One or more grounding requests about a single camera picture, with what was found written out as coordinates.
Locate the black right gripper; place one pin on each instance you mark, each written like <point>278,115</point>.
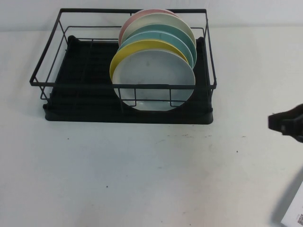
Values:
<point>296,123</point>

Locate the grey blue plate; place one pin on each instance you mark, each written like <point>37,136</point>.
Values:
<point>151,71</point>

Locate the teal green plate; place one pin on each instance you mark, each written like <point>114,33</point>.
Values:
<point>170,30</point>

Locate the light blue plate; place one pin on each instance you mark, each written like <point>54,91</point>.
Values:
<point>151,36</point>

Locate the cream plate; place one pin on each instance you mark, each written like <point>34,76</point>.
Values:
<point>161,20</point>

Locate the yellow plate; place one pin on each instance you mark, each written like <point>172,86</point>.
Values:
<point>123,53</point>

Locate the pink plate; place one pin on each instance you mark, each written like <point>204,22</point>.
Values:
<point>125,26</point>

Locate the white box with QR label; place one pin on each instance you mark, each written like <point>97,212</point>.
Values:
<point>292,208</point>

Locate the black plastic drip tray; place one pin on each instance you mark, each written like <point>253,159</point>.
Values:
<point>82,116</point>

